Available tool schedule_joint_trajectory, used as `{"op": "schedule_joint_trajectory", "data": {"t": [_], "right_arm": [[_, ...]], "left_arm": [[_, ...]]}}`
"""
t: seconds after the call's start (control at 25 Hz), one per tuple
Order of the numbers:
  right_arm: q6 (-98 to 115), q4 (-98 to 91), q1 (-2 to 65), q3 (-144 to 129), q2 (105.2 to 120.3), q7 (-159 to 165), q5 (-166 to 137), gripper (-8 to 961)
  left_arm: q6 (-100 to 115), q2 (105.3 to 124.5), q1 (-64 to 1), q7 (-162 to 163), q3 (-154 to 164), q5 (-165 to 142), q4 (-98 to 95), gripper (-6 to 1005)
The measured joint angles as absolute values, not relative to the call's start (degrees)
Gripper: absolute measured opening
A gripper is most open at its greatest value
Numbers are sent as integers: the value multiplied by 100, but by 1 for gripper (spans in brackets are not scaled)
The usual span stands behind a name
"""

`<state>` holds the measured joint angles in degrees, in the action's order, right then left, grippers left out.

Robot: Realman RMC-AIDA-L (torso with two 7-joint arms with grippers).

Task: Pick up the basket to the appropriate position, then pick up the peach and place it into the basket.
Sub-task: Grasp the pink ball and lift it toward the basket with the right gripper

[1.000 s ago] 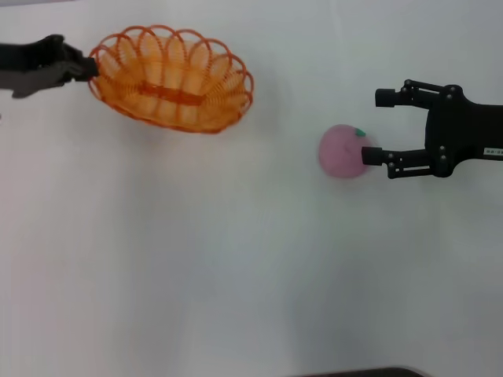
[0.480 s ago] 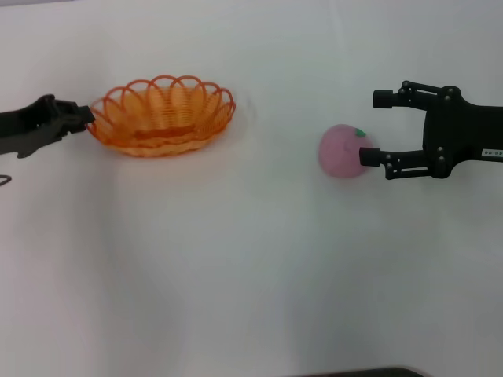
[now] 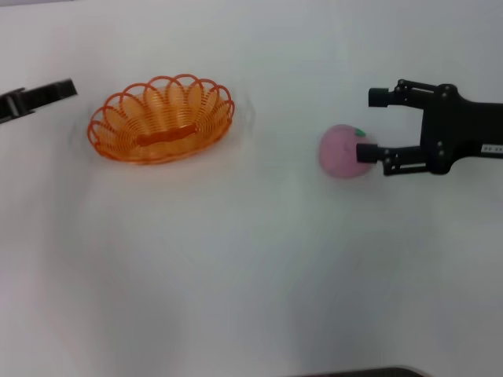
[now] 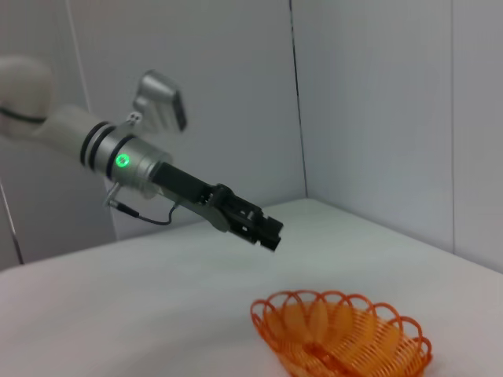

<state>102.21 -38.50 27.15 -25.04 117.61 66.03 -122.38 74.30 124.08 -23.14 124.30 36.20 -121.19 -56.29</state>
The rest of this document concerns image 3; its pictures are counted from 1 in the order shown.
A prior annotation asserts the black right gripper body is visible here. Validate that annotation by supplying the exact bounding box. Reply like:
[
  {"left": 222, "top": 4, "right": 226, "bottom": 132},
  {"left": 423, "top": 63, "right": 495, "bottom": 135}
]
[{"left": 420, "top": 84, "right": 503, "bottom": 176}]

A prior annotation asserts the pink toy peach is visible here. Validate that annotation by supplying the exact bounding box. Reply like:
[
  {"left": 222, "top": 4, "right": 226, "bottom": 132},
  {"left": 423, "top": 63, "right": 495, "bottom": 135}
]
[{"left": 317, "top": 124, "right": 379, "bottom": 180}]

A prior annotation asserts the orange woven plastic basket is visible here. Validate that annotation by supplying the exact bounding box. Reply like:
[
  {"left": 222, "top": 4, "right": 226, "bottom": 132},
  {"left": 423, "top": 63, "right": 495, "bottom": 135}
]
[{"left": 86, "top": 73, "right": 236, "bottom": 166}]

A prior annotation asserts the white tablecloth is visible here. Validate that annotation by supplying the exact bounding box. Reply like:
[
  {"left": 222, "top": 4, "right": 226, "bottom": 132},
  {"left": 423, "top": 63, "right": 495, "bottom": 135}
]
[{"left": 0, "top": 0, "right": 503, "bottom": 377}]

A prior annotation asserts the dark rounded robot torso edge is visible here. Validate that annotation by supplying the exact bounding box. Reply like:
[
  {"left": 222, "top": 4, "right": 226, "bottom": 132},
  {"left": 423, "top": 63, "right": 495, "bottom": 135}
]
[{"left": 298, "top": 367, "right": 425, "bottom": 377}]

